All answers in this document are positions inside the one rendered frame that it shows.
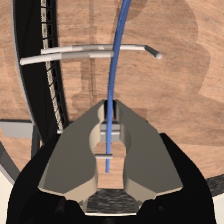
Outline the blue cable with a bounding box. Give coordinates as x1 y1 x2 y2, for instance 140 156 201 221
106 0 131 154

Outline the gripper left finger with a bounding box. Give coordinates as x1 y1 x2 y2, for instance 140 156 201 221
5 99 107 224

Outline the dark grey metal rack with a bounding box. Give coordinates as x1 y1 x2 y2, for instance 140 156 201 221
0 0 114 185

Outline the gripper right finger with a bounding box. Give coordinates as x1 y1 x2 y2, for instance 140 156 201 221
113 99 217 224

